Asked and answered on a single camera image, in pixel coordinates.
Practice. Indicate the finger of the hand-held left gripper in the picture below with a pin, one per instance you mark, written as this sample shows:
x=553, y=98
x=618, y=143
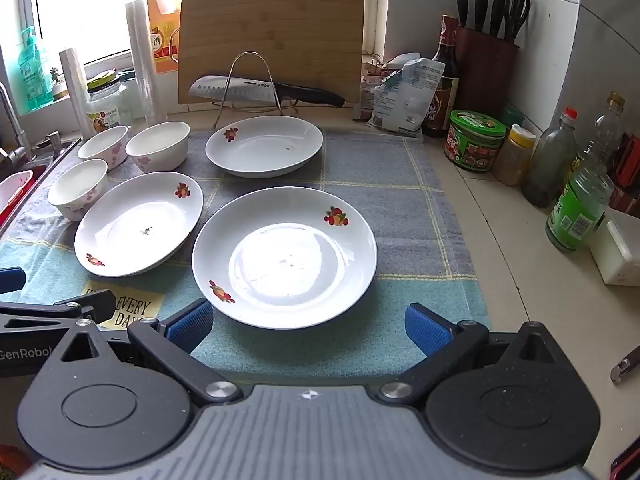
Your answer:
x=97, y=305
x=11, y=281

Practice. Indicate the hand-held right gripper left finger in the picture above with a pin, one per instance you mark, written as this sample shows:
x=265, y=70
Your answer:
x=192, y=327

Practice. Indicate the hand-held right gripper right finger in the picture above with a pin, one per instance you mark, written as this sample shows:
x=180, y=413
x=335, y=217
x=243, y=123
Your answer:
x=425, y=330

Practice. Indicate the white plate with fruit print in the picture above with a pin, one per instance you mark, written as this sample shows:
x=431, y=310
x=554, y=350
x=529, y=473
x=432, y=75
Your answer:
x=285, y=260
x=265, y=145
x=140, y=225

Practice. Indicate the white bowl with pink flowers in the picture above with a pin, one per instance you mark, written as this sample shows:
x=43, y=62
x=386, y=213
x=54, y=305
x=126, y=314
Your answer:
x=102, y=142
x=157, y=142
x=77, y=185

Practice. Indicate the red rimmed white container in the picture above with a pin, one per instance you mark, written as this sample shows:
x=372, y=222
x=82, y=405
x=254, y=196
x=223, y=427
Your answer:
x=12, y=192

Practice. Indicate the grey blue checked mat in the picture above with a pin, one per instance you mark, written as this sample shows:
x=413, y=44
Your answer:
x=400, y=210

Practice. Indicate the steel sink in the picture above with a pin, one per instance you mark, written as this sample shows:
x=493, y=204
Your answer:
x=50, y=157

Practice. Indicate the steel faucet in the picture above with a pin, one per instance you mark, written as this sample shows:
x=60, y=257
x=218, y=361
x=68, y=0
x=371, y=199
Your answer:
x=15, y=135

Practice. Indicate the metal sink knob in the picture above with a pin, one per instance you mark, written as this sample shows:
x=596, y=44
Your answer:
x=52, y=140

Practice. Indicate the yellow lidded spice jar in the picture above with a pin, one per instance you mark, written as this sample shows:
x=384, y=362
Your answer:
x=512, y=160

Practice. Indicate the green lidded jar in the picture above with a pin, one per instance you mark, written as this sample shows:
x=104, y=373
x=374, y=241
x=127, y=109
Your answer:
x=475, y=145

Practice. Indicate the green plastic bottle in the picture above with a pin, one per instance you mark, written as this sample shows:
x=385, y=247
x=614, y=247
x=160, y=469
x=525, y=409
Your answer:
x=575, y=210

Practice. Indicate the clear glass jar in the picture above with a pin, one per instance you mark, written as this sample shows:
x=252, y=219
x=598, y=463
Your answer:
x=105, y=110

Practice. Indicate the short plastic bag roll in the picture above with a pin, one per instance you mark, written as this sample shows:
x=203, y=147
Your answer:
x=75, y=90

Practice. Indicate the clear bottle red cap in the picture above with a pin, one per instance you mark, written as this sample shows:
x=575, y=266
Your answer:
x=547, y=170

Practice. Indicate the green soap pump bottle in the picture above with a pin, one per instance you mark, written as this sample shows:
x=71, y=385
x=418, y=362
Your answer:
x=35, y=75

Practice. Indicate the white plastic box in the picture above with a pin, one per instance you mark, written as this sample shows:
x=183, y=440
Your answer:
x=620, y=255

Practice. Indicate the white blue printed bag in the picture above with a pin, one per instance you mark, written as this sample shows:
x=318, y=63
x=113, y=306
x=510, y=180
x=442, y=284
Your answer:
x=405, y=100

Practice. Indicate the red white printed bag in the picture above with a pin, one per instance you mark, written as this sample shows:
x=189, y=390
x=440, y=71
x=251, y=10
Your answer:
x=369, y=95

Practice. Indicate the red black object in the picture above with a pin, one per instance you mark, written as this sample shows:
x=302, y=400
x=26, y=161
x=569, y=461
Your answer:
x=627, y=462

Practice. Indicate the tall plastic wrap roll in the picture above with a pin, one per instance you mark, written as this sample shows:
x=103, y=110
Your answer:
x=142, y=60

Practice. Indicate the red package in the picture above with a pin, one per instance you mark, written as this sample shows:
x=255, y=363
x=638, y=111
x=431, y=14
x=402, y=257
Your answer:
x=630, y=170

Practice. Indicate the dark red knife block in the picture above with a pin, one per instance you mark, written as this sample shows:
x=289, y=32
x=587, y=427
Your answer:
x=487, y=75

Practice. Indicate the tan binder clip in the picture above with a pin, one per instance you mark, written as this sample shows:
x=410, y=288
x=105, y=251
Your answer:
x=372, y=66

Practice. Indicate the clear bottle with yellow cap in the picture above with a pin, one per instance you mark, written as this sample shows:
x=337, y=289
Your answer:
x=607, y=130

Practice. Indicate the dark soy sauce bottle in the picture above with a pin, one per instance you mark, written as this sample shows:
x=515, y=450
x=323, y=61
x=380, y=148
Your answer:
x=448, y=60

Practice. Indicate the orange cooking oil bottle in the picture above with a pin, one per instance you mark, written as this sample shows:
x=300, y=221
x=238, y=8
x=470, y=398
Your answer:
x=162, y=35

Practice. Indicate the window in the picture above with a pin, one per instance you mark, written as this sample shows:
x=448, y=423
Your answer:
x=90, y=0

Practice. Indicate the bamboo cutting board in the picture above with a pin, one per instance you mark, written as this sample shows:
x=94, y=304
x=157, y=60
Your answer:
x=300, y=35

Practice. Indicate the black kitchen scissors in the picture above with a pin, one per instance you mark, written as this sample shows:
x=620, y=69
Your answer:
x=516, y=20

